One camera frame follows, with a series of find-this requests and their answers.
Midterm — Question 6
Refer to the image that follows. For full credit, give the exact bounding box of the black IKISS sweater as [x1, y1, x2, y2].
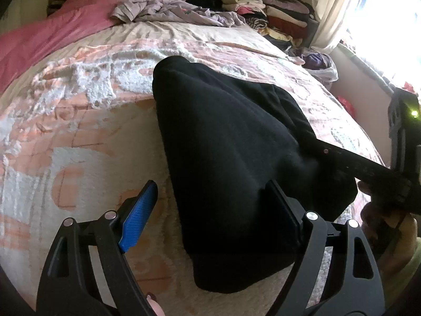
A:
[152, 56, 358, 293]

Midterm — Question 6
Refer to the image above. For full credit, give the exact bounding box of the white plastic bag with clothes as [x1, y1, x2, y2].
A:
[288, 48, 338, 85]

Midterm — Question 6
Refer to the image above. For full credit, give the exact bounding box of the stack of folded clothes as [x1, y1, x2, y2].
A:
[186, 0, 320, 50]

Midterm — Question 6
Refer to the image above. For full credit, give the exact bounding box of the right hand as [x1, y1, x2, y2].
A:
[358, 181, 417, 280]

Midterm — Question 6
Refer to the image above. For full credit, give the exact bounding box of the left hand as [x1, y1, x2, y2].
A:
[146, 293, 165, 316]

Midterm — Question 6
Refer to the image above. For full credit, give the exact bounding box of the red plastic bag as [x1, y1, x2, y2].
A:
[337, 96, 356, 120]

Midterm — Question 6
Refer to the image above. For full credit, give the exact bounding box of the cream curtain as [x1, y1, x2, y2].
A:
[311, 0, 360, 54]

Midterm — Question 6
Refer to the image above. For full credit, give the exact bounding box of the pink floral bedspread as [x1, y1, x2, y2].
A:
[1, 22, 381, 315]

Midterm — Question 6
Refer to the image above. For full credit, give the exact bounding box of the lilac crumpled garment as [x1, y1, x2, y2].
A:
[111, 0, 245, 28]

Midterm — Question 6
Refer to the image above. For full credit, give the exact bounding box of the pink quilt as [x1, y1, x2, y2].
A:
[1, 0, 123, 92]

